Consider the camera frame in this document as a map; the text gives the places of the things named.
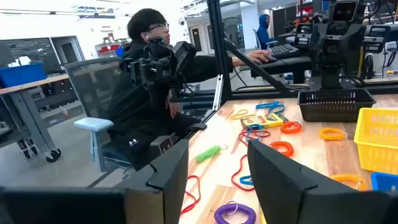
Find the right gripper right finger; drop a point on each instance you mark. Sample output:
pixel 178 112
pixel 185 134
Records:
pixel 280 186

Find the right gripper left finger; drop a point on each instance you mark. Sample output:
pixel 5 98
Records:
pixel 174 174

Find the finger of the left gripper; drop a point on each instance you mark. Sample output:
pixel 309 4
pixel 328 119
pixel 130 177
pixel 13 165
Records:
pixel 376 39
pixel 303 37

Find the red rubber band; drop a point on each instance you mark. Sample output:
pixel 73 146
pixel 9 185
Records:
pixel 241 137
pixel 232 180
pixel 199 189

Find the black plastic basket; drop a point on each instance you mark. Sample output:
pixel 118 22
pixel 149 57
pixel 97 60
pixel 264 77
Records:
pixel 335 109

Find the yellow green crayon box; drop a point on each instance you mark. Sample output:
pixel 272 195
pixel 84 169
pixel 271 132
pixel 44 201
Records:
pixel 264 121

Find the yellow plastic basket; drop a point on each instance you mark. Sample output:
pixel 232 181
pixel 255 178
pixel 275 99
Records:
pixel 376 146

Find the blue plastic basket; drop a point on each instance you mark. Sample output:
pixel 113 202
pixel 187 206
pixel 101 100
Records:
pixel 384 183

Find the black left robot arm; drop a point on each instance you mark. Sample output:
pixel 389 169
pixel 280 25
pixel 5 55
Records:
pixel 331 81

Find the black office desk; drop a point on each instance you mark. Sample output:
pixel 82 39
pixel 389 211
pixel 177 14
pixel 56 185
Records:
pixel 280 67

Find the grey mesh office chair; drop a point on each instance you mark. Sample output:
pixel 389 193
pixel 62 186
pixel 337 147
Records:
pixel 93 87

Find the black computer keyboard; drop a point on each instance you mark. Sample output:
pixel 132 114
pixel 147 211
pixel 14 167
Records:
pixel 283 50

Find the person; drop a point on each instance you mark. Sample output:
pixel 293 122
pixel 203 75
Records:
pixel 133 102
pixel 264 34

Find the yellow rubber band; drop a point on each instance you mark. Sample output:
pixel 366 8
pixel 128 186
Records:
pixel 236 116

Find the black mechanical device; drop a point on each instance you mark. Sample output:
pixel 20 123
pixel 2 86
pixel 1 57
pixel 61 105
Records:
pixel 155 71

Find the wooden top wheeled workbench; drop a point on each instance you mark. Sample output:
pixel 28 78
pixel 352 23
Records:
pixel 31 84

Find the blue storage bin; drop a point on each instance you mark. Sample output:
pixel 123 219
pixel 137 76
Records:
pixel 21 74

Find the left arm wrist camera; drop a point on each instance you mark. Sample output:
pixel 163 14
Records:
pixel 344 11

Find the silver frame bracket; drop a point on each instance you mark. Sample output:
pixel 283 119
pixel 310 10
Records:
pixel 218 93

